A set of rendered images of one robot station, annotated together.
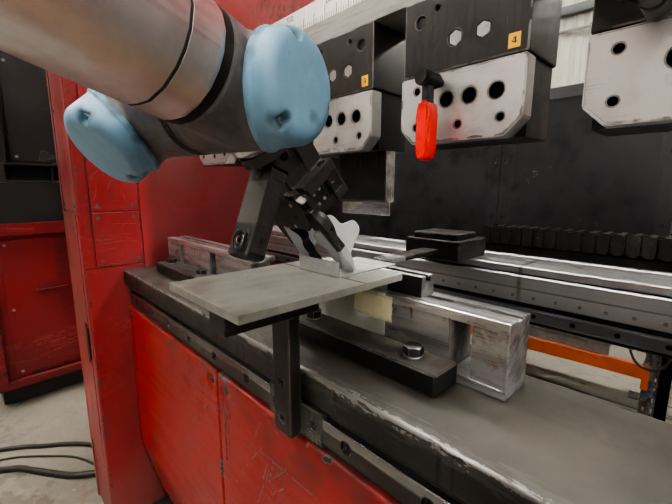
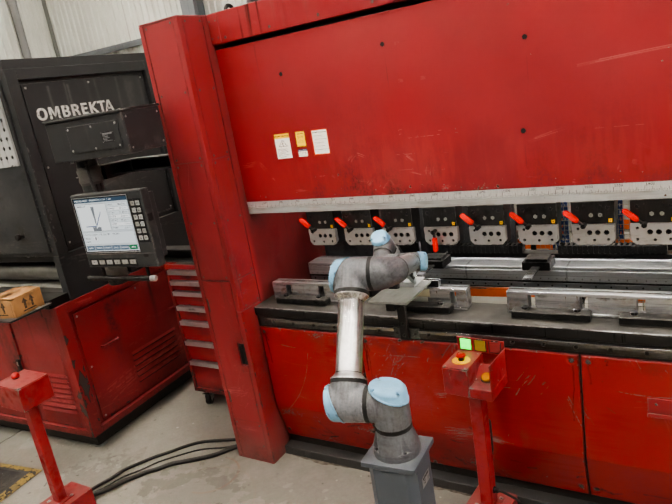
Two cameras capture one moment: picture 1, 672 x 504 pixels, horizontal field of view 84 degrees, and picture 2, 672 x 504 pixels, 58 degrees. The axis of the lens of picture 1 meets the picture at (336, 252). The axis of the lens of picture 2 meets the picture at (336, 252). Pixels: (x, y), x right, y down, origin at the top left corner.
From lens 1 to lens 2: 2.20 m
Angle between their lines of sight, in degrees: 14
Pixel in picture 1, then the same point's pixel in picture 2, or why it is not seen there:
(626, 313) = (499, 276)
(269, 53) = (424, 260)
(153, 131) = not seen: hidden behind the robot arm
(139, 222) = (255, 277)
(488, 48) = (447, 224)
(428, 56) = (430, 222)
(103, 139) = not seen: hidden behind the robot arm
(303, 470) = (412, 350)
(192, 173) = (270, 239)
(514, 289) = (465, 274)
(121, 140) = not seen: hidden behind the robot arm
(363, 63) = (408, 219)
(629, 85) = (477, 237)
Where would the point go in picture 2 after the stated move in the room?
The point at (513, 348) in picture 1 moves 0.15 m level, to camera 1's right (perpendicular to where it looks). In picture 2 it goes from (467, 295) to (498, 287)
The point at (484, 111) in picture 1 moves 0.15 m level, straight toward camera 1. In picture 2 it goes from (449, 238) to (452, 248)
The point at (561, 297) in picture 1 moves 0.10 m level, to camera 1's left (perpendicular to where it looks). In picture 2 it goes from (480, 274) to (461, 279)
